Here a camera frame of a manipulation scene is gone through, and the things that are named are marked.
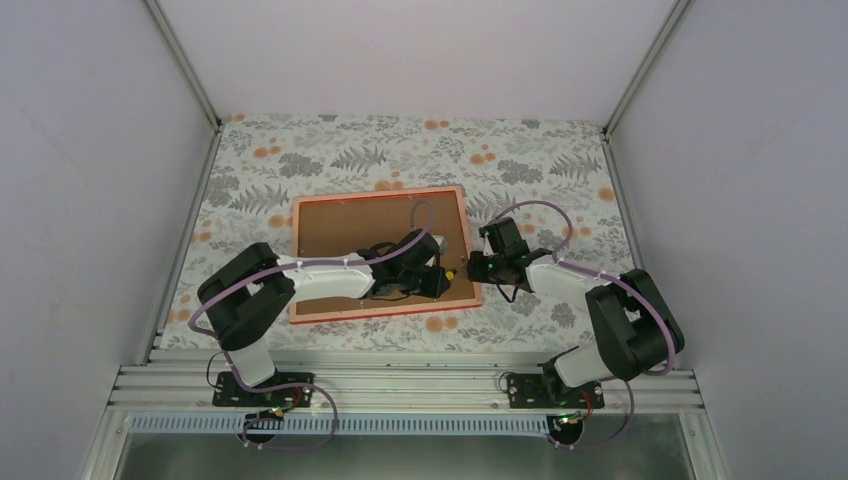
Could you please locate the yellow handled screwdriver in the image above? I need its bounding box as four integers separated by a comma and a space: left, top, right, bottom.
445, 264, 466, 280

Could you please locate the red wooden picture frame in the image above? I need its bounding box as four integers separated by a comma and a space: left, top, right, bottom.
288, 185, 485, 326

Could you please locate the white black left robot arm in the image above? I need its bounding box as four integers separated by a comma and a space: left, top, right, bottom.
197, 229, 450, 405

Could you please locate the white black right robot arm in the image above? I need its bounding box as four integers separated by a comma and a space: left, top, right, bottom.
468, 218, 685, 407

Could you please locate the floral patterned table mat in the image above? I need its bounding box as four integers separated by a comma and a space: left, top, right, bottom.
161, 115, 633, 353

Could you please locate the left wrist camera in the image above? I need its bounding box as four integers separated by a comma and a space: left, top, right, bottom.
432, 235, 448, 257

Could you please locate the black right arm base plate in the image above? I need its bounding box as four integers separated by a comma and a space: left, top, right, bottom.
503, 372, 605, 410

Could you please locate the grey slotted cable duct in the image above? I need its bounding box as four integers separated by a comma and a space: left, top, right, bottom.
127, 412, 549, 437

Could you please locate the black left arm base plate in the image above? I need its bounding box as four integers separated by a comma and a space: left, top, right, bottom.
211, 371, 315, 409

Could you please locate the aluminium extrusion rail base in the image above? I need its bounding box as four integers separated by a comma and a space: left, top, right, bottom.
107, 346, 705, 414

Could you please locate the right aluminium corner post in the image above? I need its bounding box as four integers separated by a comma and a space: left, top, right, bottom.
603, 0, 693, 142

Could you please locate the aluminium corner post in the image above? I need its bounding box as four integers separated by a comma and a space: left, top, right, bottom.
603, 0, 693, 142
141, 0, 221, 132

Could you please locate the left aluminium corner post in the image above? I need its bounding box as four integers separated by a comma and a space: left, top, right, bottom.
141, 0, 221, 132

